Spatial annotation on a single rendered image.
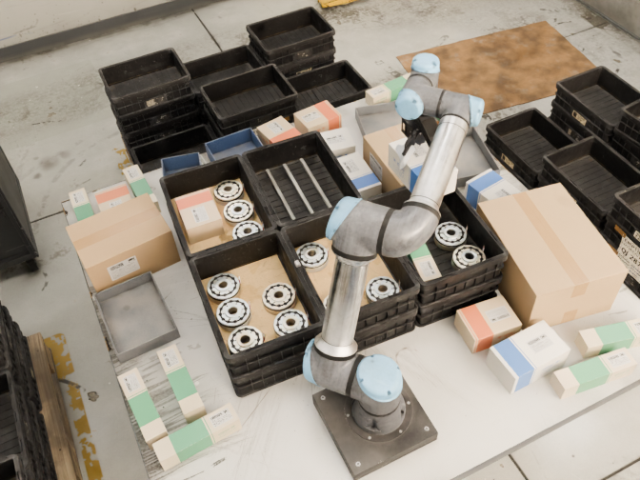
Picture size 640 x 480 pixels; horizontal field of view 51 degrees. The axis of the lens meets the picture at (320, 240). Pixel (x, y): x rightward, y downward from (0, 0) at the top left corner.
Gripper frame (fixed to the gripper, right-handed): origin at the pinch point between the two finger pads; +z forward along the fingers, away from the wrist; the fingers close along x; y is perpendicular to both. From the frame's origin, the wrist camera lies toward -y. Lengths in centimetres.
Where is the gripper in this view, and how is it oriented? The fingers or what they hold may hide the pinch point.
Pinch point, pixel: (422, 162)
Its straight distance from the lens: 206.2
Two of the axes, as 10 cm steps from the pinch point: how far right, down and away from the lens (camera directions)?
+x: -9.0, 3.6, -2.6
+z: 0.5, 6.7, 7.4
